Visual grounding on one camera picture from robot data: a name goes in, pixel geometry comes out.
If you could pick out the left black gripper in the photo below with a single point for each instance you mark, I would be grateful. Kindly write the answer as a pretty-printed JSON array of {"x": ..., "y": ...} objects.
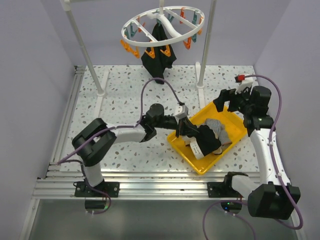
[{"x": 186, "y": 127}]

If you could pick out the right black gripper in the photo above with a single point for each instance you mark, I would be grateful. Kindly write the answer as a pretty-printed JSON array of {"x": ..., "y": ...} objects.
[{"x": 230, "y": 94}]

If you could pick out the beige underwear navy trim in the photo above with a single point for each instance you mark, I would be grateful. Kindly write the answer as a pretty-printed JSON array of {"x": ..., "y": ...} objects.
[{"x": 200, "y": 151}]

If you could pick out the plain black underwear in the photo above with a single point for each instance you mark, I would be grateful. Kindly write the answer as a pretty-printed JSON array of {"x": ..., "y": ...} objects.
[{"x": 207, "y": 137}]

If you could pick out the grey striped underwear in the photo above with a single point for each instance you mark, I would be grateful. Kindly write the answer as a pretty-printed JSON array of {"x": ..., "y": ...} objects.
[{"x": 219, "y": 130}]

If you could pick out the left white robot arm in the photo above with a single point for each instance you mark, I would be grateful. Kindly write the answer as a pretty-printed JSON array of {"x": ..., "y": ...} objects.
[{"x": 95, "y": 140}]

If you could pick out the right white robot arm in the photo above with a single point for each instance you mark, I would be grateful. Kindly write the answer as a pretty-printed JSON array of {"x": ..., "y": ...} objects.
[{"x": 274, "y": 196}]

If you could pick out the white round clip hanger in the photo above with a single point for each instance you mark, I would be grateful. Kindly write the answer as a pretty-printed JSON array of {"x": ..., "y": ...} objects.
[{"x": 158, "y": 29}]

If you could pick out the yellow plastic tray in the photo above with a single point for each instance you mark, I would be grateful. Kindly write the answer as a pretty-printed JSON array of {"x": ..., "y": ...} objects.
[{"x": 234, "y": 127}]

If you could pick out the right white rack pole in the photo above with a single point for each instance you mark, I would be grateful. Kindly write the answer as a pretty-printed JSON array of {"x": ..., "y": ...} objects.
[{"x": 208, "y": 33}]

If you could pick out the white rack pole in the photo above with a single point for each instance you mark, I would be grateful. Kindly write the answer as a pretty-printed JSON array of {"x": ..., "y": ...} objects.
[
  {"x": 66, "y": 5},
  {"x": 208, "y": 33}
]

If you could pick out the left white rack pole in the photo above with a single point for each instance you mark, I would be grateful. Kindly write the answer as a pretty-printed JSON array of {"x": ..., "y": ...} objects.
[{"x": 66, "y": 5}]

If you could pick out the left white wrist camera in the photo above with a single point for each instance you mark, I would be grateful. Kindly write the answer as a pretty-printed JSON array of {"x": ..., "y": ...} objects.
[{"x": 181, "y": 111}]

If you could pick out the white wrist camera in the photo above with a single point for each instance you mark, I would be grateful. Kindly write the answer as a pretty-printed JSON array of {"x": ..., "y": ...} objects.
[
  {"x": 245, "y": 83},
  {"x": 181, "y": 111}
]

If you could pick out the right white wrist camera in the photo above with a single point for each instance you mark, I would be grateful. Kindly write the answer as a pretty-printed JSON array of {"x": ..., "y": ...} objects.
[{"x": 245, "y": 83}]

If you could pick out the aluminium rail frame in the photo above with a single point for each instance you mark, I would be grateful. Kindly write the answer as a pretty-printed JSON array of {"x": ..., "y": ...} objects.
[{"x": 155, "y": 194}]

